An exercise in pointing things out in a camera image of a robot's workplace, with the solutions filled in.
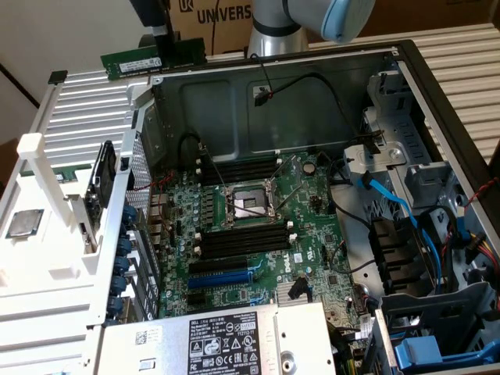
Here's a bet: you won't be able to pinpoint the long black wire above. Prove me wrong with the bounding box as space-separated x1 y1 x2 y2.
327 154 378 274

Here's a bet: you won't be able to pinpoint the blue expansion slot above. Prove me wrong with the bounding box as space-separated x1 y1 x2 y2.
187 268 263 291

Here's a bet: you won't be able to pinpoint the green RAM stick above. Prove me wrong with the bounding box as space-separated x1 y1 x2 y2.
21 164 97 183
100 37 207 81

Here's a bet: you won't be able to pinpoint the long black expansion slot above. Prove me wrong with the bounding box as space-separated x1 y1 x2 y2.
188 256 249 275

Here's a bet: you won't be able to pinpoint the black wire with connector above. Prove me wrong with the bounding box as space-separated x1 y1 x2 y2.
249 53 355 141

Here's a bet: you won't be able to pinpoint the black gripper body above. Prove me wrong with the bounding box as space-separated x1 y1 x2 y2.
130 0 177 29

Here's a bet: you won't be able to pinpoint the black looped wire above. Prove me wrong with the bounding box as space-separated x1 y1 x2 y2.
178 131 206 173

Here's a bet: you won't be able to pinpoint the blue plastic drive caddy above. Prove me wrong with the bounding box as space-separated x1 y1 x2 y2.
377 279 500 375

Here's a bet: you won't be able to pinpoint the RAM slot white latches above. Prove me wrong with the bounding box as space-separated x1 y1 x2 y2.
196 158 283 179
194 221 295 248
193 233 297 260
197 149 283 167

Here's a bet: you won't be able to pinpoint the grey power supply unit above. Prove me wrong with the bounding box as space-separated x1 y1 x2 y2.
99 299 338 375

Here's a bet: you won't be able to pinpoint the yellow red power wires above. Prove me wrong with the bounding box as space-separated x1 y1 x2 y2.
462 228 499 274

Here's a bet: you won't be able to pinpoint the silver finned heatsink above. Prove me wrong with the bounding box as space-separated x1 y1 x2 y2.
276 279 314 302

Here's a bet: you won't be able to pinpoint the blue flat data wire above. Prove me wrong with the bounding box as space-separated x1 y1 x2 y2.
357 170 454 292
455 206 476 255

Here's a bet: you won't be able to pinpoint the red black twisted wire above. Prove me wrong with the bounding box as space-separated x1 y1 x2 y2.
464 176 500 206
128 170 177 238

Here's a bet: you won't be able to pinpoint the metal disk bay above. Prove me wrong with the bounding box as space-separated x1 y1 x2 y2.
342 58 476 220

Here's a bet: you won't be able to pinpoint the white parts rack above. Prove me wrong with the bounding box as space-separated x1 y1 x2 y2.
0 132 132 327

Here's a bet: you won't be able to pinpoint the silver CPU chip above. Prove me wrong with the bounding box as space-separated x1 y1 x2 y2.
4 209 45 238

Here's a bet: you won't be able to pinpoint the printed cardboard box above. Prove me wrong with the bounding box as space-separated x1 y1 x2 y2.
166 0 257 58

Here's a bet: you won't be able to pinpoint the CPU socket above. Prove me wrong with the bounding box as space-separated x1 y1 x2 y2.
223 180 283 230

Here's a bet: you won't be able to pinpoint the metal locking lever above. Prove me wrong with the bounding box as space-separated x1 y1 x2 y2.
201 145 231 195
273 173 306 215

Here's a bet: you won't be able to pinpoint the green motherboard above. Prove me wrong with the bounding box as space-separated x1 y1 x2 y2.
150 150 380 337

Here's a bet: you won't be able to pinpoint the plain cardboard box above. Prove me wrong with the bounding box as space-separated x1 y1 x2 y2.
353 0 500 39

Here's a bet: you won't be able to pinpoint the black PC case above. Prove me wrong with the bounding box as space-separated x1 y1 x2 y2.
91 37 500 375

